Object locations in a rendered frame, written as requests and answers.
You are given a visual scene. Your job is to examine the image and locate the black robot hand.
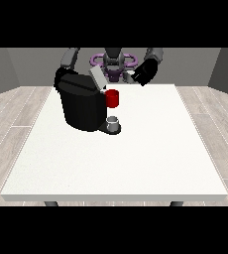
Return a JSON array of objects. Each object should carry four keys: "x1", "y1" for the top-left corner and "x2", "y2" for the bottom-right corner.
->
[
  {"x1": 54, "y1": 66, "x2": 71, "y2": 89},
  {"x1": 131, "y1": 59, "x2": 160, "y2": 87}
]

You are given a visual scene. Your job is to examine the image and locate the small grey coffee pod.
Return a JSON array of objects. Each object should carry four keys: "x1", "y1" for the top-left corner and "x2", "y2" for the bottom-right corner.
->
[{"x1": 123, "y1": 69, "x2": 136, "y2": 84}]

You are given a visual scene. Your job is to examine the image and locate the black coffee machine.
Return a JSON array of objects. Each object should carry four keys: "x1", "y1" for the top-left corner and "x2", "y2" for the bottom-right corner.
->
[{"x1": 55, "y1": 72, "x2": 122, "y2": 135}]

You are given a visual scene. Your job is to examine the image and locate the pale grey machine lid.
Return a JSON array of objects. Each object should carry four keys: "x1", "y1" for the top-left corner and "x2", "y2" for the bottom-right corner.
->
[{"x1": 88, "y1": 64, "x2": 108, "y2": 92}]

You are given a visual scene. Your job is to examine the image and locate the red pod holder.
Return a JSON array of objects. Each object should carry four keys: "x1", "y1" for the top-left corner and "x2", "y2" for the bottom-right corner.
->
[{"x1": 104, "y1": 88, "x2": 120, "y2": 109}]

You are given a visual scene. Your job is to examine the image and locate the grey robot trunk purple rings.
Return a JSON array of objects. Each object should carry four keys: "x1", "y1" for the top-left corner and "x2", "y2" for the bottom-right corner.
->
[{"x1": 89, "y1": 48, "x2": 139, "y2": 82}]

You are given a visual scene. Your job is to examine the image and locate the small grey cup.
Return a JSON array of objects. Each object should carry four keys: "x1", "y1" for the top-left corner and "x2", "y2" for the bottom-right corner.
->
[{"x1": 106, "y1": 115, "x2": 121, "y2": 132}]

